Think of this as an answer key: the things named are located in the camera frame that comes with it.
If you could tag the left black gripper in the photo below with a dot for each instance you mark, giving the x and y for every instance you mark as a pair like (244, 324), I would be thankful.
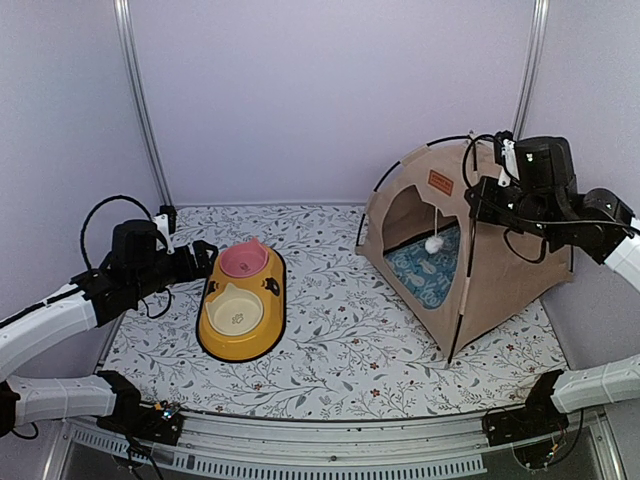
(201, 257)

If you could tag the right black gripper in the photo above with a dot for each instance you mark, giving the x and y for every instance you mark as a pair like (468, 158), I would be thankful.
(482, 201)

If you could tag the pink round bowl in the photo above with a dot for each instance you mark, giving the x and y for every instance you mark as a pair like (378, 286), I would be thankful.
(244, 260)

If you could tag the cream round bowl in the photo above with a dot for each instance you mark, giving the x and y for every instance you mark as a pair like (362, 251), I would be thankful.
(233, 311)

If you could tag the yellow pet bowl stand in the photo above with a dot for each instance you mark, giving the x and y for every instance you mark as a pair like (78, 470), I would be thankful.
(270, 286)

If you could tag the beige fabric pet tent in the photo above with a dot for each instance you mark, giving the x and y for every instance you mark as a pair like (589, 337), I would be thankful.
(503, 280)

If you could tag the blue snowman pattern mat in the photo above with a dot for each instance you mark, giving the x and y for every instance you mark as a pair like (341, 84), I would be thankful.
(427, 276)

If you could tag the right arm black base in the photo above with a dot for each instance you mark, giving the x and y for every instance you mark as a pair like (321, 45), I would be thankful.
(538, 416)

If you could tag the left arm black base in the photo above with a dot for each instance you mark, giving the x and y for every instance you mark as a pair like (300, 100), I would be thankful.
(161, 422)

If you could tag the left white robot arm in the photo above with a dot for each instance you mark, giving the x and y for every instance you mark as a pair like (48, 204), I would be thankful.
(29, 334)

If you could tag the white pompom hanging toy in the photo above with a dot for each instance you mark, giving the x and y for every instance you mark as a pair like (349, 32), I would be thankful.
(434, 242)

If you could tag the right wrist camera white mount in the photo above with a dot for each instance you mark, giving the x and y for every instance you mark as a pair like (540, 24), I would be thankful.
(508, 173)

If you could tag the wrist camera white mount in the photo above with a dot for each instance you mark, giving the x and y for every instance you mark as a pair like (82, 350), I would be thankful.
(508, 173)
(163, 226)

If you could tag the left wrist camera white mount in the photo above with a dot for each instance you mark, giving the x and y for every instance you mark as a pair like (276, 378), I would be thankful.
(163, 226)

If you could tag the right aluminium frame post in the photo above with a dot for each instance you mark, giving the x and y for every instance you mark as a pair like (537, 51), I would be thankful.
(531, 66)

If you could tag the aluminium frame post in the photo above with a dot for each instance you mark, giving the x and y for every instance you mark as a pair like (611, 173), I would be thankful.
(126, 35)
(531, 66)

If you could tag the left aluminium frame post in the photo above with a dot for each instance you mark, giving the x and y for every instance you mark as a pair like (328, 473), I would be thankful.
(126, 35)

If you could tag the aluminium front rail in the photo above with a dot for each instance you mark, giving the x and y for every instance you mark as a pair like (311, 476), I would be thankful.
(233, 447)

